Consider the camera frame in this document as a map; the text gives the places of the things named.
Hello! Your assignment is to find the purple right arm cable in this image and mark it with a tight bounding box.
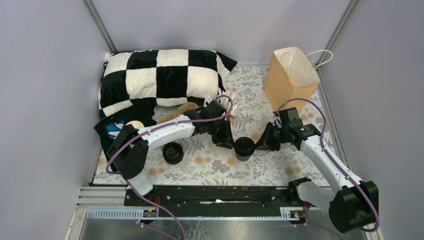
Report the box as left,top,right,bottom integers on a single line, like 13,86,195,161
274,97,380,240

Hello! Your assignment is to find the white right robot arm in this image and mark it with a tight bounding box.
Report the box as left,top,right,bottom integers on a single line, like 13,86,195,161
254,107,379,233

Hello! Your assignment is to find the brown paper bag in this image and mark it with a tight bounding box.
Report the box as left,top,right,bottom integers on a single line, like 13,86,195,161
263,47,333,113

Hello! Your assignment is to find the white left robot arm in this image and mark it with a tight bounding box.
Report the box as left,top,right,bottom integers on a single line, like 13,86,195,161
106,108,229,206

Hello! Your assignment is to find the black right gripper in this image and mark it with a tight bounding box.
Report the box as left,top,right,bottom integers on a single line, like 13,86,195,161
252,122,288,153

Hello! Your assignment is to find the floral table mat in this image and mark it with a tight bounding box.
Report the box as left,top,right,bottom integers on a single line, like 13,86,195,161
92,65,338,187

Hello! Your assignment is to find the black white checkered pillow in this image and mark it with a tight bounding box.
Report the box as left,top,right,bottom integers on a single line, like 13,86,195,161
98,49,238,119

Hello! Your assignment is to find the brown cardboard cup carrier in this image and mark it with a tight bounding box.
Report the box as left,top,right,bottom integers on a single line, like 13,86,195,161
156,102,199,125

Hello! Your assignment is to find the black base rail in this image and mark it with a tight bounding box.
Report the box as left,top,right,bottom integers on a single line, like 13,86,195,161
124,185,306,221

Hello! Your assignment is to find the black paper coffee cup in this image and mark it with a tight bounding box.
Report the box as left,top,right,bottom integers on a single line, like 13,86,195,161
235,153,252,162

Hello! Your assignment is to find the stack of black lids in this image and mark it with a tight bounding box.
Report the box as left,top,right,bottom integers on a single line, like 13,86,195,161
162,142,184,165

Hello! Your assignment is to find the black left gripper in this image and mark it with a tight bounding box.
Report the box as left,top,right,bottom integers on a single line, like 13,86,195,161
207,118,237,150

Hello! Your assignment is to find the stack of paper cups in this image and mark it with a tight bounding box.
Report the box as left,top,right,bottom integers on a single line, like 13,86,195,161
125,120,145,129

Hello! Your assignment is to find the black plastic cup lid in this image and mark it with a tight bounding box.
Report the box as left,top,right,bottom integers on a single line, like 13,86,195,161
234,137,255,155

